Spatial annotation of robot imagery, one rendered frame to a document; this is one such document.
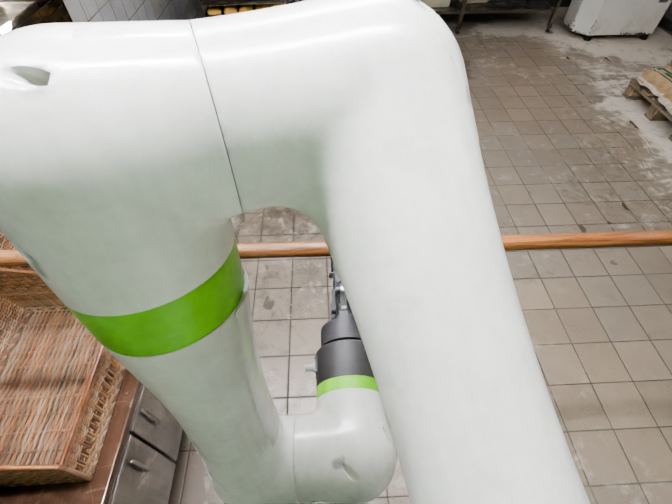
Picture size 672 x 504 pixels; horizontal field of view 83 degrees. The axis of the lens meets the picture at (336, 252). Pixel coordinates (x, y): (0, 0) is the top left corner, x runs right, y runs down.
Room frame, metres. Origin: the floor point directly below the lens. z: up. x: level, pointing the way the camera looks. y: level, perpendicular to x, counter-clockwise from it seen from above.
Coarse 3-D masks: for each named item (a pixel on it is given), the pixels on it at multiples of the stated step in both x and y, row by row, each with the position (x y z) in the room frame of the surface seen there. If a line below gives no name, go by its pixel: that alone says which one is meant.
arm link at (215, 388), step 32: (192, 352) 0.11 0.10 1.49; (224, 352) 0.12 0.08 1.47; (256, 352) 0.15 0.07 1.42; (160, 384) 0.10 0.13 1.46; (192, 384) 0.11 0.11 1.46; (224, 384) 0.11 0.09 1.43; (256, 384) 0.13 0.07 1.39; (192, 416) 0.10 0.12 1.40; (224, 416) 0.10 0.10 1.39; (256, 416) 0.12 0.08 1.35; (288, 416) 0.15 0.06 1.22; (224, 448) 0.09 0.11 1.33; (256, 448) 0.10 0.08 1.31; (288, 448) 0.11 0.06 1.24; (224, 480) 0.07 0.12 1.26; (256, 480) 0.08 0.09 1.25; (288, 480) 0.08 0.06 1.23
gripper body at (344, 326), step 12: (336, 300) 0.33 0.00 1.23; (336, 312) 0.31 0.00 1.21; (348, 312) 0.30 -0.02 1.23; (324, 324) 0.29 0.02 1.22; (336, 324) 0.28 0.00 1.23; (348, 324) 0.28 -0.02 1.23; (324, 336) 0.27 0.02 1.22; (336, 336) 0.26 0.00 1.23; (348, 336) 0.26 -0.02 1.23; (360, 336) 0.26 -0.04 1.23
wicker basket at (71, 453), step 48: (0, 288) 0.69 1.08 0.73; (48, 288) 0.70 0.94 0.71; (0, 336) 0.57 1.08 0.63; (48, 336) 0.59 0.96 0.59; (0, 384) 0.43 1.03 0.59; (48, 384) 0.43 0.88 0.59; (96, 384) 0.39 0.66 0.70; (0, 432) 0.30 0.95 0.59; (48, 432) 0.30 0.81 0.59; (96, 432) 0.29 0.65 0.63; (0, 480) 0.17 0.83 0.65; (48, 480) 0.17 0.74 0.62
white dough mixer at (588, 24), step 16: (576, 0) 4.74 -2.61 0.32; (592, 0) 4.57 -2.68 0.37; (608, 0) 4.49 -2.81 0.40; (624, 0) 4.50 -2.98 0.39; (640, 0) 4.51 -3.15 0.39; (656, 0) 4.52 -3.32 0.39; (576, 16) 4.62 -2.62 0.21; (592, 16) 4.52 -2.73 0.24; (608, 16) 4.50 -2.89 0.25; (624, 16) 4.51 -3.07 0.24; (640, 16) 4.51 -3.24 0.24; (656, 16) 4.52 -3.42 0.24; (592, 32) 4.49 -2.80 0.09; (608, 32) 4.50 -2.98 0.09; (624, 32) 4.51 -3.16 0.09; (640, 32) 4.52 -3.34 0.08
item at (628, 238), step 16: (512, 240) 0.47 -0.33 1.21; (528, 240) 0.47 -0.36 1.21; (544, 240) 0.47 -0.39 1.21; (560, 240) 0.47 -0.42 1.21; (576, 240) 0.47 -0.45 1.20; (592, 240) 0.48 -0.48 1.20; (608, 240) 0.48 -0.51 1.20; (624, 240) 0.48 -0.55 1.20; (640, 240) 0.48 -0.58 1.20; (656, 240) 0.48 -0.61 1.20; (0, 256) 0.43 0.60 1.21; (16, 256) 0.43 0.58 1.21; (240, 256) 0.44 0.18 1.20; (256, 256) 0.44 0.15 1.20; (272, 256) 0.44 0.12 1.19; (288, 256) 0.45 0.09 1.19; (304, 256) 0.45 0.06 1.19; (320, 256) 0.45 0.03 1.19
